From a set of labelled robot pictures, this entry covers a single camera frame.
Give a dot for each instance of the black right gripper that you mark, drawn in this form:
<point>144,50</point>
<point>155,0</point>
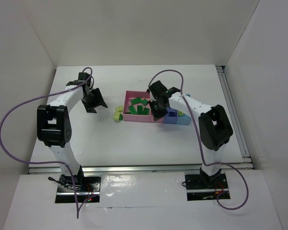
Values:
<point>159,110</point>

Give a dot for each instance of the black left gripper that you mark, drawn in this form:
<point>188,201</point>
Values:
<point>93,99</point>

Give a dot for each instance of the green lego from stack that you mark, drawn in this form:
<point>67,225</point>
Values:
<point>146,111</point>

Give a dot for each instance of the green lego brick with studs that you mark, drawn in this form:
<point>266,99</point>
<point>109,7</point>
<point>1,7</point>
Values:
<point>144,102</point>

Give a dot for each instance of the dark blue lego brick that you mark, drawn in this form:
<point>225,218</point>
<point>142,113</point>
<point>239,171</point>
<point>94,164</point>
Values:
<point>172,113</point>

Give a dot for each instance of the small green lego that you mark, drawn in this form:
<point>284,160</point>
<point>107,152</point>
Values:
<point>140,109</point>

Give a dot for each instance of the lime green square lego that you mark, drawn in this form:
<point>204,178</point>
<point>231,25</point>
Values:
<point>180,114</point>

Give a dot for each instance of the lime and green lego stack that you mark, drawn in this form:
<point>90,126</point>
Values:
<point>117,116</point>

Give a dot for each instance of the lime green sloped lego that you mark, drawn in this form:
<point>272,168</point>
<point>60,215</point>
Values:
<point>119,109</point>

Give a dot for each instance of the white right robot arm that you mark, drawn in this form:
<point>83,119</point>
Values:
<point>212,125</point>

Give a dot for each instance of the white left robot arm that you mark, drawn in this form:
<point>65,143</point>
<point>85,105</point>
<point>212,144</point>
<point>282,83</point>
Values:
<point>54,127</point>

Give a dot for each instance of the blue plastic container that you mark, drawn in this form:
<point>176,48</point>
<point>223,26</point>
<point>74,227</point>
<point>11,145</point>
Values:
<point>185,120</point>

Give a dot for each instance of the pink plastic container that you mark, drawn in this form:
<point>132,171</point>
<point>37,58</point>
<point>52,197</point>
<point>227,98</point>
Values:
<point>127,116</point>

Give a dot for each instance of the aluminium front rail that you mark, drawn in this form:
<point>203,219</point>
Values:
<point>119,169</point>

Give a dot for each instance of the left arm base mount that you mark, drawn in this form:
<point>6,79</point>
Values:
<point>90,190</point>

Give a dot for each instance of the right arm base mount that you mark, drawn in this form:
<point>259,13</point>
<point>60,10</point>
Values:
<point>200,187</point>

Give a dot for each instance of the aluminium side rail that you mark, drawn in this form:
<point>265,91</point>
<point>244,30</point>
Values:
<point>246,158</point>

